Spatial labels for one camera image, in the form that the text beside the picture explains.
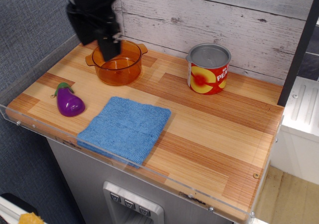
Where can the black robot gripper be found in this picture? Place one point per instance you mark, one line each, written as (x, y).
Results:
(95, 20)

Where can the purple toy eggplant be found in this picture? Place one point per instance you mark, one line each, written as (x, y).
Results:
(67, 102)

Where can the blue folded cloth napkin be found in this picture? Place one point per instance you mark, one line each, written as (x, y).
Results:
(125, 130)

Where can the amber glass pot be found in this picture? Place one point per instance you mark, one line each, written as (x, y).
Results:
(122, 69)

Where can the clear acrylic table guard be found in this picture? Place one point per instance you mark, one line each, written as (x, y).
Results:
(214, 148)

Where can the red peach can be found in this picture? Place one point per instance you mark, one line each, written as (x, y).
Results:
(208, 66)

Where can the silver toy fridge cabinet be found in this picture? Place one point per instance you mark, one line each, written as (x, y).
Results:
(106, 194)

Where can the black yellow object corner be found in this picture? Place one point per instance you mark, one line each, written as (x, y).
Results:
(12, 207)

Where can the white ribbed side unit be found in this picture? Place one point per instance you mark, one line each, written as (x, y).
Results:
(296, 149)

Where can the dark right frame post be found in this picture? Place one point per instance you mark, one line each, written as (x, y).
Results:
(300, 52)

